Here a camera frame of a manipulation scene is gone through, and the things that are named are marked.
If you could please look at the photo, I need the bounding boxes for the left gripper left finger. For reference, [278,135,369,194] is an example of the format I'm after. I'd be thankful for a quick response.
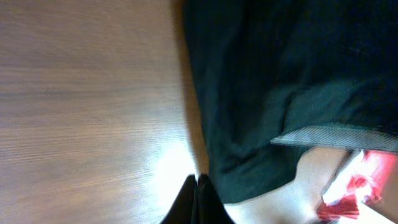
[160,175,198,224]

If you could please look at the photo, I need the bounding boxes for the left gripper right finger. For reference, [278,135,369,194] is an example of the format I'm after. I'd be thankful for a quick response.
[192,174,234,224]

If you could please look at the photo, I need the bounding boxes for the black shorts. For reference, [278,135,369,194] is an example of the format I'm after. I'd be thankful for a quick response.
[183,0,397,203]

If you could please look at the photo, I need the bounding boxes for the red soccer t-shirt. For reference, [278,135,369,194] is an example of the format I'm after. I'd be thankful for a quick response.
[317,150,397,223]

